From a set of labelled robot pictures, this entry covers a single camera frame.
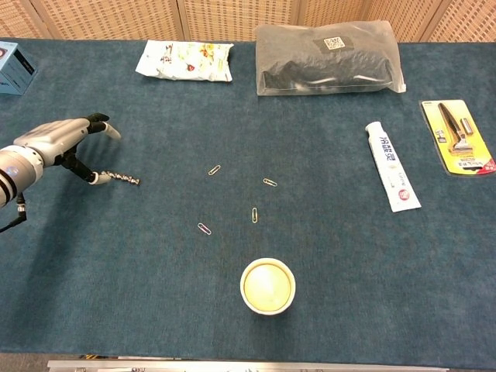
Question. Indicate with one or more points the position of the white snack bag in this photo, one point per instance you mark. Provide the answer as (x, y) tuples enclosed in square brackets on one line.
[(182, 62)]

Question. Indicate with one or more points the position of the silver metal chain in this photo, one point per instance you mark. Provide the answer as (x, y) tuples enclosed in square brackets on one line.
[(124, 178)]

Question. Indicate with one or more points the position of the wicker folding screen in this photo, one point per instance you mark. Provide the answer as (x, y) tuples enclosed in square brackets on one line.
[(232, 17)]

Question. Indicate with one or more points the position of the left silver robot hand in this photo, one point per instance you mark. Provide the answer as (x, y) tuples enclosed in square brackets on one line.
[(54, 137)]

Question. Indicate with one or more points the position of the yellow razor blister pack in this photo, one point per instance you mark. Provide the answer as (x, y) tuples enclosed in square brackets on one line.
[(461, 139)]

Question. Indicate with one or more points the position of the silver paperclip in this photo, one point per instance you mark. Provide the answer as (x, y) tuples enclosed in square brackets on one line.
[(254, 215), (214, 169), (204, 228), (270, 182)]

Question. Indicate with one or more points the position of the cream paper cup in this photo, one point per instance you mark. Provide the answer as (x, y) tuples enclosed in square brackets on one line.
[(267, 286)]

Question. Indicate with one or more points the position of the teal table cloth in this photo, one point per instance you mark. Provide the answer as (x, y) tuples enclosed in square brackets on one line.
[(310, 232)]

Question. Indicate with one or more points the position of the blue cardboard box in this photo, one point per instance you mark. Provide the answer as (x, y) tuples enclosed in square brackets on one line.
[(15, 69)]

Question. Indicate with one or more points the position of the clear bag with black contents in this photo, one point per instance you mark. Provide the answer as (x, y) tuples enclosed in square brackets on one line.
[(329, 62)]

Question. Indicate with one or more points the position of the aluminium frame rail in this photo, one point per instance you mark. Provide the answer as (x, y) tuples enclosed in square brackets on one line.
[(232, 366)]

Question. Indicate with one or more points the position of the white toothpaste tube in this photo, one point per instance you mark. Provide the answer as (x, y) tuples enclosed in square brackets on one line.
[(391, 166)]

